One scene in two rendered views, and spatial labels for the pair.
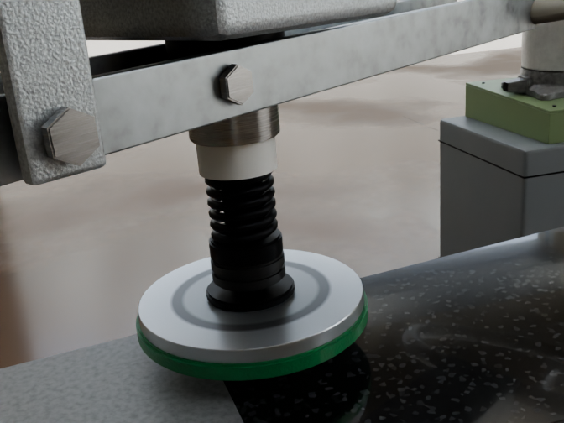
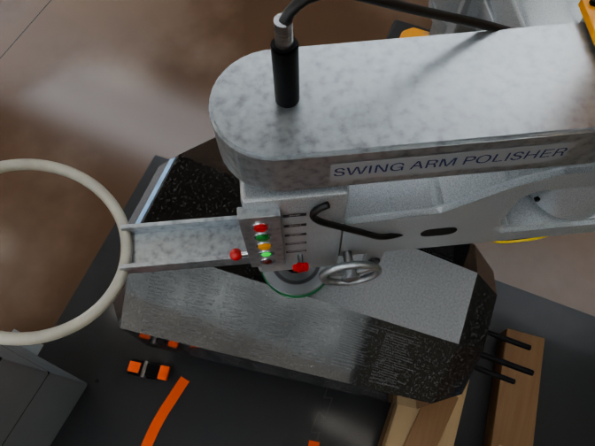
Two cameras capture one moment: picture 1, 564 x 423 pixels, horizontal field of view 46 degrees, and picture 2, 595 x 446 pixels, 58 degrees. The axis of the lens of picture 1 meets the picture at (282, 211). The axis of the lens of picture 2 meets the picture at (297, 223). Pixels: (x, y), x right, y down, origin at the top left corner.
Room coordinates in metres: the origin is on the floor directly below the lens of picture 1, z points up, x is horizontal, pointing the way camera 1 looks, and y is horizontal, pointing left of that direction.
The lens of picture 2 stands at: (0.97, 0.39, 2.44)
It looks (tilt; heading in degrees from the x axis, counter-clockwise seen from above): 67 degrees down; 221
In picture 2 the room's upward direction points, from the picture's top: 2 degrees counter-clockwise
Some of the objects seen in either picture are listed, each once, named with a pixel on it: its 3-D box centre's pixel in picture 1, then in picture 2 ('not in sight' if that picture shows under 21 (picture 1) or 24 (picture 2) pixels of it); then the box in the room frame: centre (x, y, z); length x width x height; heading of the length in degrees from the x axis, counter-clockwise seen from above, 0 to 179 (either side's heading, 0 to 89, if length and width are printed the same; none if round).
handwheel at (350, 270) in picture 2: not in sight; (348, 259); (0.58, 0.21, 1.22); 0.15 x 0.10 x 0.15; 134
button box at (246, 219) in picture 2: not in sight; (264, 238); (0.71, 0.06, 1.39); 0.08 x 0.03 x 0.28; 134
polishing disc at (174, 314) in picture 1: (251, 297); (296, 261); (0.58, 0.04, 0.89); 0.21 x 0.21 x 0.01
